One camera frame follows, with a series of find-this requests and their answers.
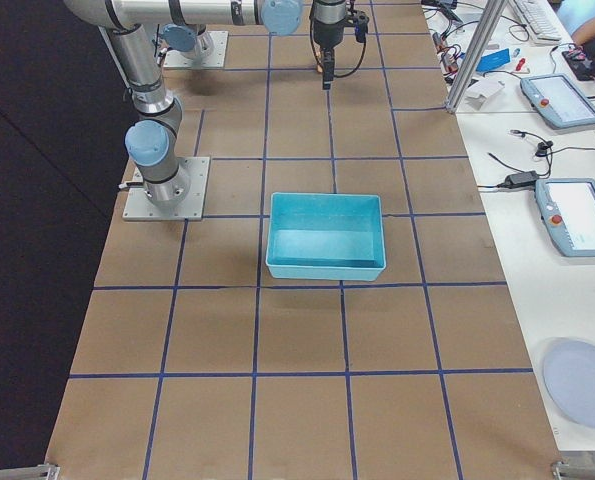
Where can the white folded cardboard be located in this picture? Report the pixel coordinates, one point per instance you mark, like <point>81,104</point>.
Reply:
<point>480,92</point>

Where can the red screwdriver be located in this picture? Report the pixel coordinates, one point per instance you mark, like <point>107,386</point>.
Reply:
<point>521,62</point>

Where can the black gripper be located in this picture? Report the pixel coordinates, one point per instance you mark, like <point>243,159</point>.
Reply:
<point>325,31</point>

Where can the light blue plastic bin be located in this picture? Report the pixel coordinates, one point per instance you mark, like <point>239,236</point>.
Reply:
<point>318,236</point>

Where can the blue flat box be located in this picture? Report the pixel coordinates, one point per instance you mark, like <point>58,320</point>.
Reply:
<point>494,60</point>

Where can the light blue round plate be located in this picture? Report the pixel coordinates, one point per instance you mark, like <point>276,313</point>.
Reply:
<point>569,375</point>

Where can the person's forearm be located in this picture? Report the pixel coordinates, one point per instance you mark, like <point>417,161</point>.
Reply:
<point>584,33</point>

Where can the white keyboard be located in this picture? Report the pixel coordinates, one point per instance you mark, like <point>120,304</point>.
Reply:
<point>540,29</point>

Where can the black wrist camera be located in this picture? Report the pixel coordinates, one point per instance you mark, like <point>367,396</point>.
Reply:
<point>360,22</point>

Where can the far teach pendant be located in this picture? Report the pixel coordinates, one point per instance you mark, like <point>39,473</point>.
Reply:
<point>560,103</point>

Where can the near teach pendant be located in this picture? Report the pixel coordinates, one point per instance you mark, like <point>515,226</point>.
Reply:
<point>567,209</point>

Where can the black power adapter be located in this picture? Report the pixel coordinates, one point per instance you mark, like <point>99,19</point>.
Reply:
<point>519,180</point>

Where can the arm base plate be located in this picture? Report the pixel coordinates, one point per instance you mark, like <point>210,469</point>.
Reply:
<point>174,60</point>
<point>180,198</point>

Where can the teach pendant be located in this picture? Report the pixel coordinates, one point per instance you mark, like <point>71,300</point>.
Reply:
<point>560,103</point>
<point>567,209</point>

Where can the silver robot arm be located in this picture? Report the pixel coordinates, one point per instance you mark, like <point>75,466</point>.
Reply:
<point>150,142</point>
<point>192,41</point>

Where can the corner aluminium bracket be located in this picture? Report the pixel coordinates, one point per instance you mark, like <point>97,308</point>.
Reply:
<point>40,472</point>
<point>562,470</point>

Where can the left corner aluminium bracket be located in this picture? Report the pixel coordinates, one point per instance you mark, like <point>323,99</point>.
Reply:
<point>40,472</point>

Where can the right corner aluminium bracket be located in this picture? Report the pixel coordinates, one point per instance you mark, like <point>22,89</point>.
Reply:
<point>562,470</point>

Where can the aluminium frame post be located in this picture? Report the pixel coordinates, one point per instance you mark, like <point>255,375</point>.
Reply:
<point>481,36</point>

